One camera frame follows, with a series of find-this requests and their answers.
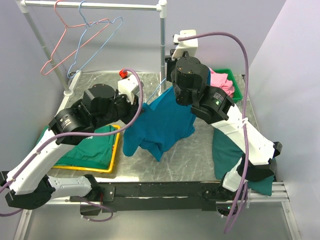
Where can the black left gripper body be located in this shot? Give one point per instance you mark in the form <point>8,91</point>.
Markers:
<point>122,109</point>

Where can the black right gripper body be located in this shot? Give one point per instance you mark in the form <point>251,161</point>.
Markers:
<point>171,64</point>

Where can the light blue wire hanger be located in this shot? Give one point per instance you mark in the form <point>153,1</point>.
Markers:
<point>154,92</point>

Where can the blue t shirt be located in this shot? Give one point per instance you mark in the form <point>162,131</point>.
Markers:
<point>162,123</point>

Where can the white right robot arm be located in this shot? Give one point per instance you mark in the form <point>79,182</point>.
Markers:
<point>214,106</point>

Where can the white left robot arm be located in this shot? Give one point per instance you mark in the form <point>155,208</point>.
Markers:
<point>29,185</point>

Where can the green enterprise t shirt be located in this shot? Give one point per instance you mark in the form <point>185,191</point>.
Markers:
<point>97,147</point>

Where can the pink t shirt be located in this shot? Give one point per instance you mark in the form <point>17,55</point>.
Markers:
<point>220,80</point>

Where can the white clothes rack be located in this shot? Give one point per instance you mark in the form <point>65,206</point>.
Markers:
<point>136,45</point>

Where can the yellow plastic tray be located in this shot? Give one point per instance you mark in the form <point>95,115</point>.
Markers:
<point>112,160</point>

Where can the green plastic bin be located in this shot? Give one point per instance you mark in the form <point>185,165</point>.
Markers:
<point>237,95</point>

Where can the dark green pants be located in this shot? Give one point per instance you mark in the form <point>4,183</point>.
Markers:
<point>226,154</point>

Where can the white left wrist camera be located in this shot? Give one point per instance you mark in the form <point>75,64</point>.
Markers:
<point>129,88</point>

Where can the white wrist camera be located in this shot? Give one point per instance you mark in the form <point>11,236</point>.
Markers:
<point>129,88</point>
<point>189,46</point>

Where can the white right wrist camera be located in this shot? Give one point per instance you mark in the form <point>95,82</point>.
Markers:
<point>189,46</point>

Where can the blue wire hanger middle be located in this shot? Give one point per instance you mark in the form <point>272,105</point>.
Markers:
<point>91,31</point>

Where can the black mounting base rail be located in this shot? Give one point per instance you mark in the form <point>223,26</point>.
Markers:
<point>156,196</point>

